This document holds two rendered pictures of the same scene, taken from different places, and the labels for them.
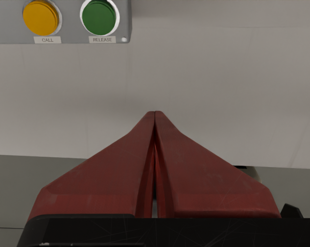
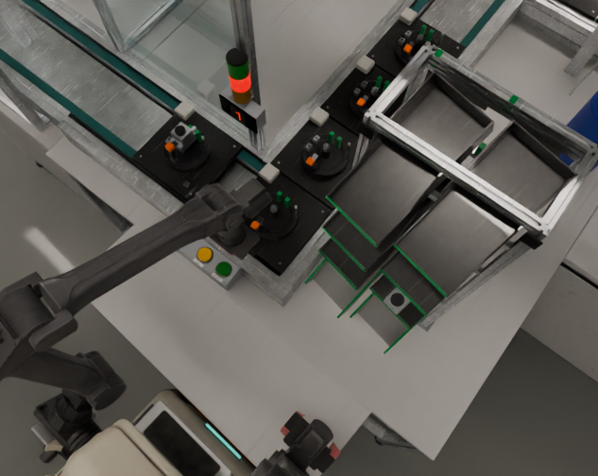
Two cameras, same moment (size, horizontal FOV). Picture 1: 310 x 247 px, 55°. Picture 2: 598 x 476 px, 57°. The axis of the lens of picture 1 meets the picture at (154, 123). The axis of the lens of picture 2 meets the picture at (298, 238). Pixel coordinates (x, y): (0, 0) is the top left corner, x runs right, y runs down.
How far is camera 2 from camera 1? 1.20 m
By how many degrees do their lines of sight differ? 51
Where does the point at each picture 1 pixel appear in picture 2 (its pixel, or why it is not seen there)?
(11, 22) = (193, 248)
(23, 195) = not seen: outside the picture
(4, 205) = not seen: outside the picture
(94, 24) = (220, 268)
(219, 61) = (251, 342)
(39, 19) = (204, 253)
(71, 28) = (210, 265)
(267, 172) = not seen: outside the picture
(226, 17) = (267, 322)
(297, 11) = (299, 343)
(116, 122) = (175, 336)
